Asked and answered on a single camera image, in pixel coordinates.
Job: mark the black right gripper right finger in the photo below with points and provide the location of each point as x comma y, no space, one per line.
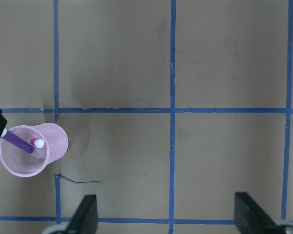
250,218

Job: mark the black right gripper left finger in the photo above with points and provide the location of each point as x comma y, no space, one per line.
85,218

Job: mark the purple highlighter pen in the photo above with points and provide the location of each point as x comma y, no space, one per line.
20,143

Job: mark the pink highlighter pen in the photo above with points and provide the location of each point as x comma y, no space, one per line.
38,143

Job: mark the pink mesh cup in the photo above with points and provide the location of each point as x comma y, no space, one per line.
22,164

